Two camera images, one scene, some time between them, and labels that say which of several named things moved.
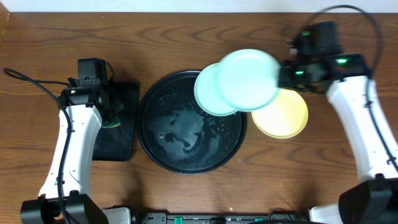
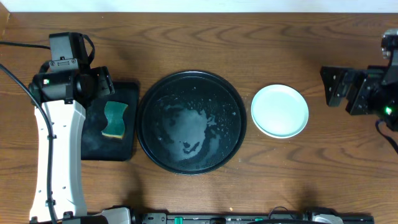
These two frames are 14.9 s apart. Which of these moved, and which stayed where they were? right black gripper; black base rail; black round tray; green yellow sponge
Moved: green yellow sponge; right black gripper
Stayed: black base rail; black round tray
